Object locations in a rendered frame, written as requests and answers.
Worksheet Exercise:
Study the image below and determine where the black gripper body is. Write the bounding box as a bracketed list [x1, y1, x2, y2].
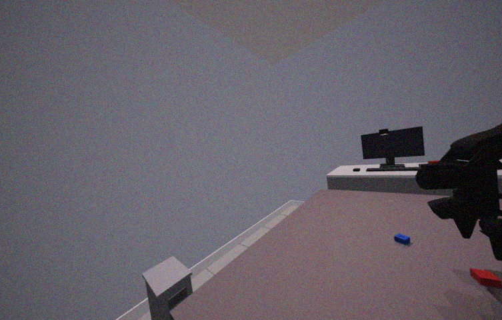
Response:
[453, 188, 502, 238]

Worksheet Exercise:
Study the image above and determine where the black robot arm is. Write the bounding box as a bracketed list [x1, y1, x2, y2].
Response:
[415, 124, 502, 219]

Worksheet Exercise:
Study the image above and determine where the blue toy brick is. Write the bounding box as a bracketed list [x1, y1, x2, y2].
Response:
[394, 233, 410, 245]

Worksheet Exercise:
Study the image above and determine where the red block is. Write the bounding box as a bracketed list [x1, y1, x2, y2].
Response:
[470, 268, 502, 288]

